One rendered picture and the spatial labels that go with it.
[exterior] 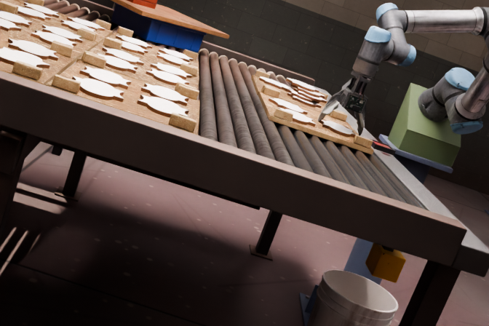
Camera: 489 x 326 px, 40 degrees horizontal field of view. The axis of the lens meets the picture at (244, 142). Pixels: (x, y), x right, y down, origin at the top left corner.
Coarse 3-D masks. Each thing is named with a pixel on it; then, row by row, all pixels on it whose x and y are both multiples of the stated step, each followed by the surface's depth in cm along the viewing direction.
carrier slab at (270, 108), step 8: (264, 96) 242; (264, 104) 228; (272, 104) 231; (272, 112) 216; (312, 112) 246; (272, 120) 210; (280, 120) 210; (328, 120) 241; (336, 120) 248; (296, 128) 211; (304, 128) 211; (312, 128) 213; (320, 128) 218; (352, 128) 243; (320, 136) 212; (328, 136) 212; (336, 136) 214; (344, 136) 220; (344, 144) 213; (352, 144) 213; (368, 152) 214
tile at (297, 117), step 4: (280, 108) 222; (292, 112) 222; (296, 112) 226; (296, 116) 217; (300, 116) 219; (304, 116) 223; (292, 120) 214; (296, 120) 213; (300, 120) 213; (304, 120) 216; (308, 120) 218; (312, 120) 224; (304, 124) 214; (312, 124) 217
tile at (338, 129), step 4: (324, 124) 222; (328, 124) 224; (332, 124) 227; (336, 124) 230; (340, 124) 233; (328, 128) 223; (332, 128) 221; (336, 128) 223; (340, 128) 225; (344, 128) 229; (336, 132) 220; (340, 132) 220; (344, 132) 220; (348, 132) 222; (352, 132) 226; (348, 136) 221; (352, 136) 224
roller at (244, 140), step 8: (224, 56) 332; (224, 64) 306; (224, 72) 285; (224, 80) 269; (232, 80) 265; (232, 88) 246; (232, 96) 231; (232, 104) 219; (240, 104) 220; (232, 112) 209; (240, 112) 206; (232, 120) 201; (240, 120) 194; (240, 128) 185; (248, 128) 190; (240, 136) 177; (248, 136) 177; (240, 144) 171; (248, 144) 168
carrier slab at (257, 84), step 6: (252, 78) 285; (258, 78) 286; (258, 84) 266; (258, 90) 251; (282, 90) 275; (282, 96) 259; (288, 96) 264; (294, 102) 255; (312, 108) 255; (318, 108) 260
